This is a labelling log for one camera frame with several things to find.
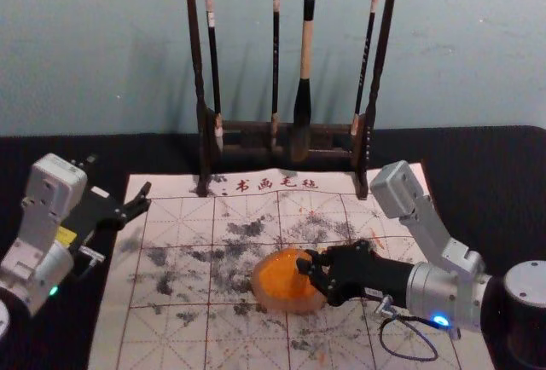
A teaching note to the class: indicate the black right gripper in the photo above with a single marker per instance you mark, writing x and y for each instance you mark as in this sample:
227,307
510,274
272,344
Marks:
371,276

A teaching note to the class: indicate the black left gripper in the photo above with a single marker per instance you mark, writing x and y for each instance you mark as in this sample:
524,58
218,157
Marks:
96,212

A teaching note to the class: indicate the orange round dish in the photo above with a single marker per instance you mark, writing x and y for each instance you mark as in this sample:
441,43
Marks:
277,280

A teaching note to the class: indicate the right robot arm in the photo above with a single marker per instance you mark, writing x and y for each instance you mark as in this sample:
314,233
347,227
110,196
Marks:
448,293

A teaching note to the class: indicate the dark wooden brush rack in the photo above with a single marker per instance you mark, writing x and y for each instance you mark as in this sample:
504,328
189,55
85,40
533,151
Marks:
198,88

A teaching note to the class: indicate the white felt mat red grid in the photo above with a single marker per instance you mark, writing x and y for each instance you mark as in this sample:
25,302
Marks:
205,302

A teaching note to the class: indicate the thin black calligraphy brush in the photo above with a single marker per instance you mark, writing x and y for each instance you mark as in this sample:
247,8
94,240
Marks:
276,67
214,67
366,59

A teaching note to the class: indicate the black table cloth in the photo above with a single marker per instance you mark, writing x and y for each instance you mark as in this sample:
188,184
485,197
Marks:
482,182

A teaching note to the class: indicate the plain pale wall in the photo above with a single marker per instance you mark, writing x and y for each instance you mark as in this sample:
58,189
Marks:
85,46

